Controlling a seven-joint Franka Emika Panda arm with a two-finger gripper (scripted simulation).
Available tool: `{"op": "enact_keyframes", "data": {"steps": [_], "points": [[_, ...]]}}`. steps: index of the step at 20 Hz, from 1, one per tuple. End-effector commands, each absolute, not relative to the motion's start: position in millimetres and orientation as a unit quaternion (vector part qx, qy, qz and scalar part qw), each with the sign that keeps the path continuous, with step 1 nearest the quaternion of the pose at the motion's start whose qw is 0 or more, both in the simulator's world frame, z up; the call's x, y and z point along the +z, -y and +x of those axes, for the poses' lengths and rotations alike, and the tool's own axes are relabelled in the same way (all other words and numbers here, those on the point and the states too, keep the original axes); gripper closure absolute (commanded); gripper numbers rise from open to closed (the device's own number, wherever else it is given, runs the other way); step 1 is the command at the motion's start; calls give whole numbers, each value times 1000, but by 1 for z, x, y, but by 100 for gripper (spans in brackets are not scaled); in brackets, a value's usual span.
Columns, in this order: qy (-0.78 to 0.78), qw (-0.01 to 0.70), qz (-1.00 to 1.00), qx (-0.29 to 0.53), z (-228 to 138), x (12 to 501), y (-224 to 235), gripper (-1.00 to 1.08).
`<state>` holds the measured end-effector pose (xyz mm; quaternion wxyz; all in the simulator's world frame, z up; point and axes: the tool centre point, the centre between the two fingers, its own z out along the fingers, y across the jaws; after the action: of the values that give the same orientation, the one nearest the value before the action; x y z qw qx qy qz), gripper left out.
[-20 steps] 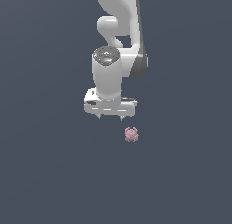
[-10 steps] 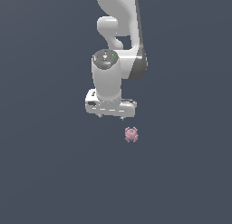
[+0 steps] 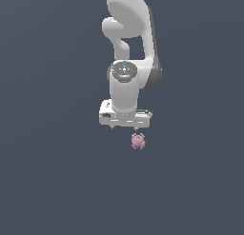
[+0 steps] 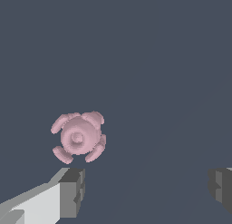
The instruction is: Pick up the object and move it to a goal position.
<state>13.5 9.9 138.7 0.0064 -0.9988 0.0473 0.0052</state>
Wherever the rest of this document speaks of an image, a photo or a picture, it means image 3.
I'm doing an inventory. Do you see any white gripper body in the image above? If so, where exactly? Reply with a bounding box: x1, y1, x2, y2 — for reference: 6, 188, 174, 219
98, 98, 153, 128

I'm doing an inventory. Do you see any small pink toy figure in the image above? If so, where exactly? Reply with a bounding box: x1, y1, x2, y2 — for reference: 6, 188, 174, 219
131, 132, 147, 150

